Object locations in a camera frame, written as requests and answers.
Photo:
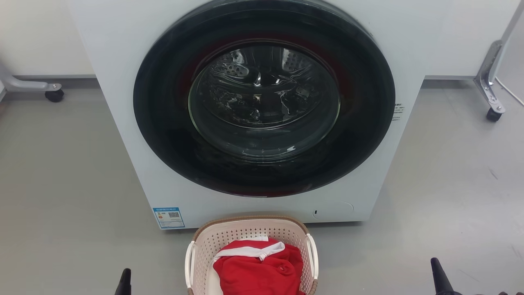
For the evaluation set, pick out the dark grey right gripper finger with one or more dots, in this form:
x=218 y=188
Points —
x=441 y=280

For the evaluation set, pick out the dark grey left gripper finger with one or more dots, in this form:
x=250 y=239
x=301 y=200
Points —
x=124 y=284

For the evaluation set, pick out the beige perforated plastic laundry basket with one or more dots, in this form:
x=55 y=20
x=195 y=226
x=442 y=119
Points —
x=237 y=231

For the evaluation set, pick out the blue energy label sticker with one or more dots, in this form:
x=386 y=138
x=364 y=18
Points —
x=168 y=217

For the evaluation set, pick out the round white filter cover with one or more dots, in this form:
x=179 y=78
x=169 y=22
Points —
x=335 y=210

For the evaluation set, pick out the red garment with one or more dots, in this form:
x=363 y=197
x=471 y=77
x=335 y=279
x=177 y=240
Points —
x=258 y=272

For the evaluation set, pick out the white washing machine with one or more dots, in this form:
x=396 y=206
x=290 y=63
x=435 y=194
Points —
x=123 y=123

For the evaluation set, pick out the black round washing machine door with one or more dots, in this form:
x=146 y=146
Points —
x=163 y=123

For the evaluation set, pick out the black caster wheel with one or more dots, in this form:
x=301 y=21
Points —
x=54 y=95
x=493 y=115

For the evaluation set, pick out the small printed warning label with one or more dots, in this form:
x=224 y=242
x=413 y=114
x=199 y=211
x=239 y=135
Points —
x=398 y=112

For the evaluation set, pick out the grey metal frame leg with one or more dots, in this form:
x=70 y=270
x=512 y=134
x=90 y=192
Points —
x=24 y=85
x=489 y=73

